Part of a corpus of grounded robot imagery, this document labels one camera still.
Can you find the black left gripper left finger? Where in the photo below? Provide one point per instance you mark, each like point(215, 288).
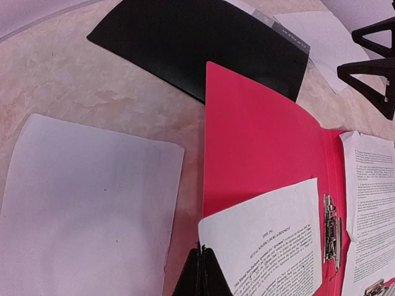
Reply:
point(190, 283)

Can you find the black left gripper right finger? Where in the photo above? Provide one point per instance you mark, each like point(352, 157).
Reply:
point(213, 280)

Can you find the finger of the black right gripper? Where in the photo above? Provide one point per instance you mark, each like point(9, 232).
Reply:
point(358, 36)
point(384, 103)

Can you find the printed paper sheet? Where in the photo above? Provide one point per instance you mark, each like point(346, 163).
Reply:
point(270, 244)
point(369, 175)

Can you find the red clip file folder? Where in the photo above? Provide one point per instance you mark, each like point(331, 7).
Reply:
point(258, 141)

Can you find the metal folder clip bottom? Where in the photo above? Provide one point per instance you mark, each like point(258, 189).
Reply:
point(380, 289)

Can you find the metal folder clip spine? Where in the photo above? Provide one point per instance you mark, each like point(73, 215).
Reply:
point(333, 234)

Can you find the black clip file folder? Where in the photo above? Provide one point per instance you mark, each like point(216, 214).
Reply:
point(174, 40)

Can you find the blank white paper sheet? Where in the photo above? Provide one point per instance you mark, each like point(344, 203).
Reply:
point(331, 44)

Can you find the blank paper sheet left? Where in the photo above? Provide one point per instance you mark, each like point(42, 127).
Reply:
point(87, 211)

